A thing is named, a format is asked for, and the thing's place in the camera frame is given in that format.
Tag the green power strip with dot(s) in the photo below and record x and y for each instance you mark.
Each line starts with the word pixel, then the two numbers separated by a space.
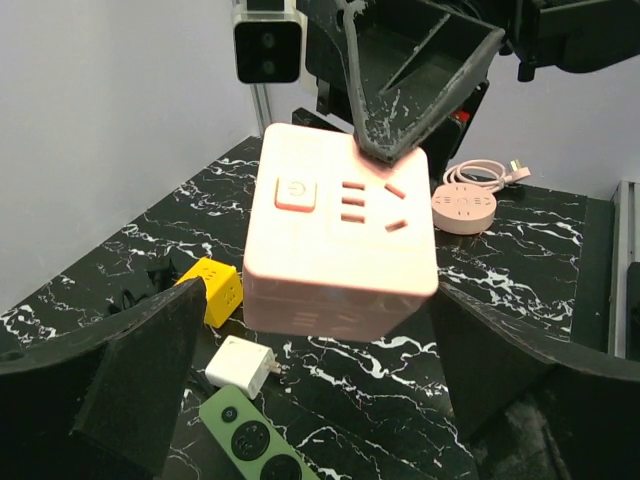
pixel 253 445

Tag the white cube charger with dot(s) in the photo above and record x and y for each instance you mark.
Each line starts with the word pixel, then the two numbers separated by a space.
pixel 243 364

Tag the yellow cube socket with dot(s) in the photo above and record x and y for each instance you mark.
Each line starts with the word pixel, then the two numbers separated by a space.
pixel 224 291

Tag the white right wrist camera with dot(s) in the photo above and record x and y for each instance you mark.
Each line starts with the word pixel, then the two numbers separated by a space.
pixel 267 38

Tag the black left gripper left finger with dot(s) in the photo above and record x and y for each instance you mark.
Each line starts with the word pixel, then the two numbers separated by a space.
pixel 101 402

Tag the pink cube socket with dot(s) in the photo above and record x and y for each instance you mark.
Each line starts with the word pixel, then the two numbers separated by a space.
pixel 337 245

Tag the pink round socket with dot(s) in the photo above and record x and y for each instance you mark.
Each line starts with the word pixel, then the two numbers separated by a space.
pixel 463 209

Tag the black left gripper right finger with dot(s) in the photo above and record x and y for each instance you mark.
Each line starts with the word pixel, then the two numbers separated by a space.
pixel 531 406

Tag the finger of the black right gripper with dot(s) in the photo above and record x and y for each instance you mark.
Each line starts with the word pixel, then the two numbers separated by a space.
pixel 408 65

